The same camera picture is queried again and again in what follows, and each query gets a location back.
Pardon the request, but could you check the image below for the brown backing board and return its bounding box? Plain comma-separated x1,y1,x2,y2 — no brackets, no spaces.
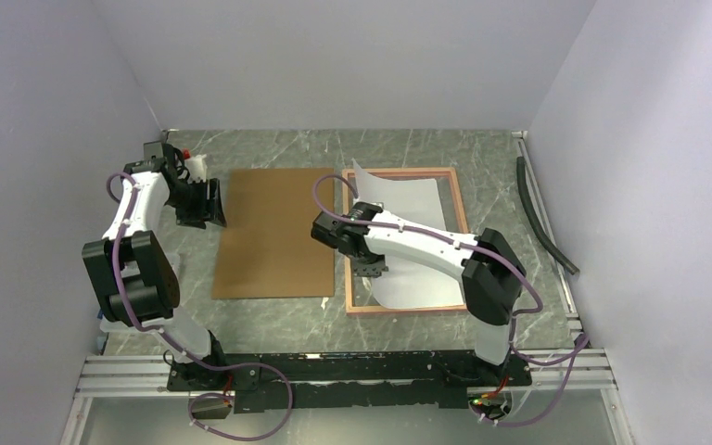
211,168,335,300

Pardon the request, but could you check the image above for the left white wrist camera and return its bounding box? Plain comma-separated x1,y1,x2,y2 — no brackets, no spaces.
183,150,208,183

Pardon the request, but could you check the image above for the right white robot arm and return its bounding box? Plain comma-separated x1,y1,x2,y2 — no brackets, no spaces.
311,201,528,385

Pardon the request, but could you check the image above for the clear plastic screw box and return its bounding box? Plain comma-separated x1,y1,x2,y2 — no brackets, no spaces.
99,253,182,333

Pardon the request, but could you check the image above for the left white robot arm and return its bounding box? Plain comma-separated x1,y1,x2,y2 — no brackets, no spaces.
82,141,229,389

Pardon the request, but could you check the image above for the pink wooden picture frame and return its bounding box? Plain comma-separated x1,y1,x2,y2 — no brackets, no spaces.
342,167,470,315

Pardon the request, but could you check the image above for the seascape photo print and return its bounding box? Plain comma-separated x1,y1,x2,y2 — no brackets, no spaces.
351,184,466,300

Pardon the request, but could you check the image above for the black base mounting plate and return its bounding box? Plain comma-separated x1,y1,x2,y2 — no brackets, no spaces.
167,350,532,413

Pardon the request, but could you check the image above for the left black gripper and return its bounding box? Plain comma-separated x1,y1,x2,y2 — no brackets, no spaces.
166,176,227,229

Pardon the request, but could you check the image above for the black foam tube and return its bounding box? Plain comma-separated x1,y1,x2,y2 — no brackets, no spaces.
515,156,580,275

